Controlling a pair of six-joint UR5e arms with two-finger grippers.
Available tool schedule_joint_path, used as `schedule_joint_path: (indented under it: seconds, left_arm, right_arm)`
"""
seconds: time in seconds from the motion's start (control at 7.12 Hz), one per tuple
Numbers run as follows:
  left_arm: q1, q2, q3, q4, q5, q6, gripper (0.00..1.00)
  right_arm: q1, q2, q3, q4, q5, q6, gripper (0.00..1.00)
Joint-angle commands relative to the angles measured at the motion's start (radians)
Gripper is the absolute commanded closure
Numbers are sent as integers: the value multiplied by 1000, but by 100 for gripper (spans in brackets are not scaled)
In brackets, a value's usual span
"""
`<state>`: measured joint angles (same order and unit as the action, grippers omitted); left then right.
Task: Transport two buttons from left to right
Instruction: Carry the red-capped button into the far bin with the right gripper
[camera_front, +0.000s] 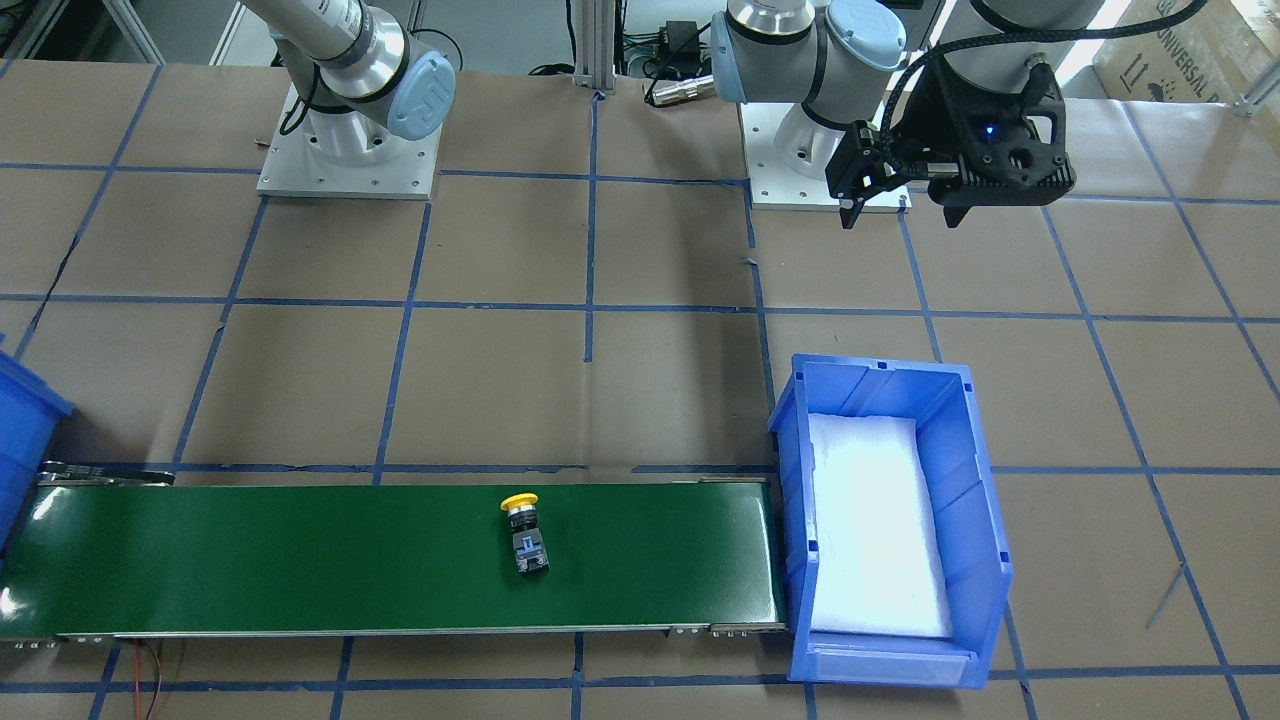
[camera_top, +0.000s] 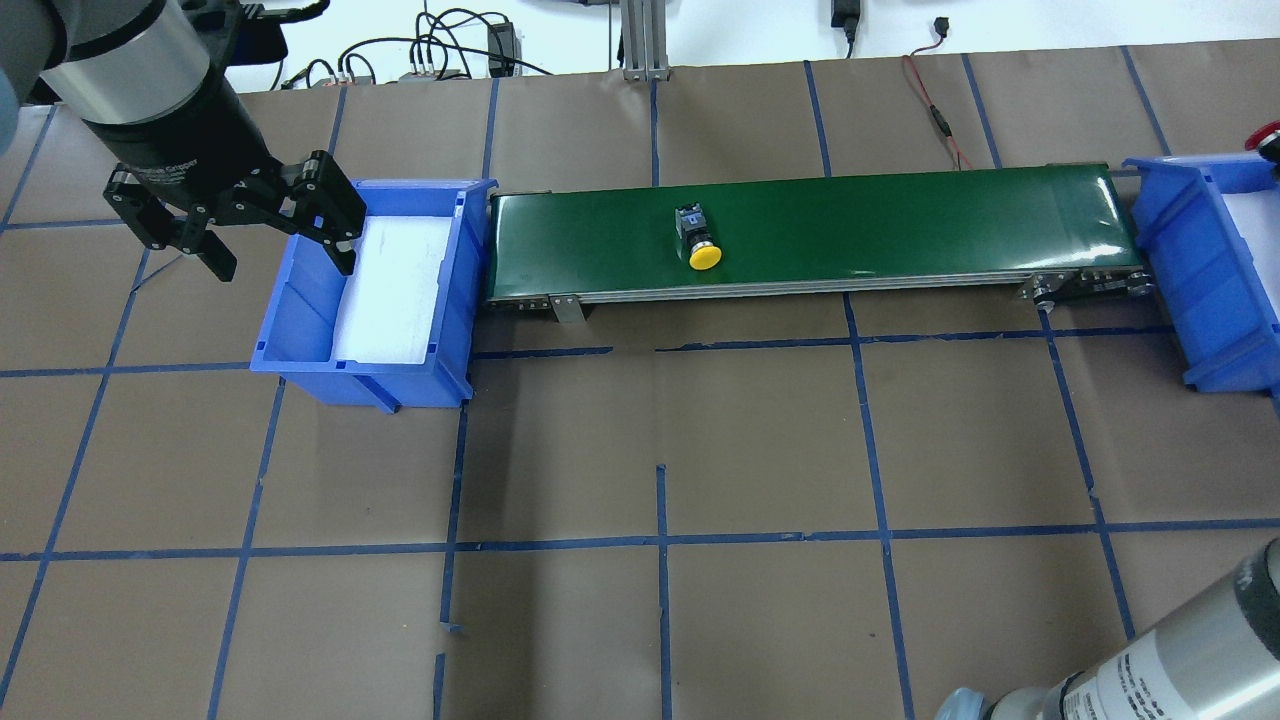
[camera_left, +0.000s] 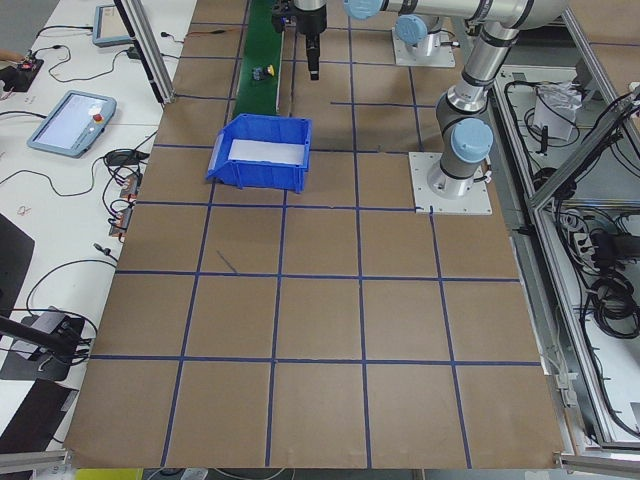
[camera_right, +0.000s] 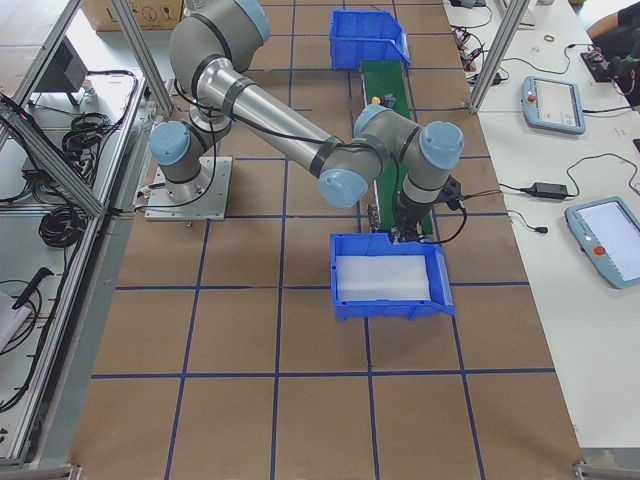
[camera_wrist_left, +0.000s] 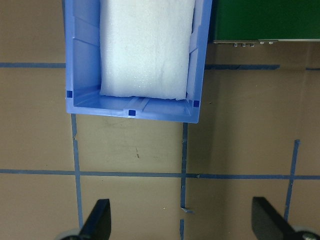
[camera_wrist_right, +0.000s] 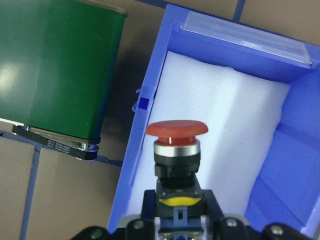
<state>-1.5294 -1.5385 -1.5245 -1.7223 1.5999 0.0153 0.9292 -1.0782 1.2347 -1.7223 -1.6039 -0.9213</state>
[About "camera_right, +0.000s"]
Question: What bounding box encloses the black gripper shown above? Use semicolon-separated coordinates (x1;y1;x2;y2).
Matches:
392;192;433;243

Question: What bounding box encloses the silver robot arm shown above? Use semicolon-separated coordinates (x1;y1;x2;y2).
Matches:
149;1;464;242

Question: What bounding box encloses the foam pad in right bin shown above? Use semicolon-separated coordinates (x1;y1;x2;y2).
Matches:
336;255;431;301

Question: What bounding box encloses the blue bin at right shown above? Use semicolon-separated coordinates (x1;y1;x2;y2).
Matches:
330;233;455;321

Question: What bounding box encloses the green conveyor belt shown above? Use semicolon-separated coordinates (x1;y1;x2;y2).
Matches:
360;60;410;231

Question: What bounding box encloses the far right-side teach pendant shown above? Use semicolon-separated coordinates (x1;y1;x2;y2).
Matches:
521;76;586;135

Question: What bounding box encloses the right-side teach pendant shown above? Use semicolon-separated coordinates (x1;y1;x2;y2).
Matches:
564;196;639;290
521;76;586;135

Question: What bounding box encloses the blue bin with foam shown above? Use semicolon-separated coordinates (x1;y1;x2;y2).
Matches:
329;9;411;70

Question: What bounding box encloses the near right-side teach pendant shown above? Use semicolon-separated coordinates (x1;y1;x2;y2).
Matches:
564;196;639;290

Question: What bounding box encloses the cardboard box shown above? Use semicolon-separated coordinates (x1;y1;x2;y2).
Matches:
81;0;183;32

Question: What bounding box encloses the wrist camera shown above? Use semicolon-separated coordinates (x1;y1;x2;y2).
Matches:
436;176;462;211

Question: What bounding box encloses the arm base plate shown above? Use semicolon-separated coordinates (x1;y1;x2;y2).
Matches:
144;156;233;221

